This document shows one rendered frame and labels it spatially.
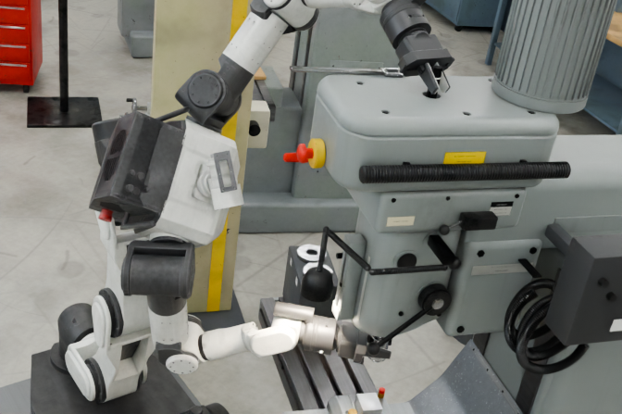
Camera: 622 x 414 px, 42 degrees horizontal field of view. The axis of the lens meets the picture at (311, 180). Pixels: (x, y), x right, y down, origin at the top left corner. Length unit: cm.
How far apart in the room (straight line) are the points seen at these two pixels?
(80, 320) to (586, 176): 168
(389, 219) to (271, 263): 286
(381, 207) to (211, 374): 222
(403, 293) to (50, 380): 143
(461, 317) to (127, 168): 81
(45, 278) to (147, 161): 254
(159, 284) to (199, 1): 170
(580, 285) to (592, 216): 32
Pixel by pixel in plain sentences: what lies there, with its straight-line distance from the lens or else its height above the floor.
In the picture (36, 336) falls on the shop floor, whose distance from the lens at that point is 394.
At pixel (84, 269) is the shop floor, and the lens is 435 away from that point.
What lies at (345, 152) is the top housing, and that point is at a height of 181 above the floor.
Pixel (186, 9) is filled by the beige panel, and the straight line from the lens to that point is 330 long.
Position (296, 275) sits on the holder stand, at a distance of 242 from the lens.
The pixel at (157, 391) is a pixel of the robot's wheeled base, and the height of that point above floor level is 57.
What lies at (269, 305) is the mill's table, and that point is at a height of 93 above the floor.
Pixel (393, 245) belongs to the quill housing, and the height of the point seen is 158.
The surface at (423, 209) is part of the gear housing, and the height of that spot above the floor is 169.
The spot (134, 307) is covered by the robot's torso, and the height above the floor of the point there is 106.
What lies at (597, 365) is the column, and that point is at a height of 128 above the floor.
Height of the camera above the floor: 247
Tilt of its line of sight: 27 degrees down
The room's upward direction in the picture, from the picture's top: 8 degrees clockwise
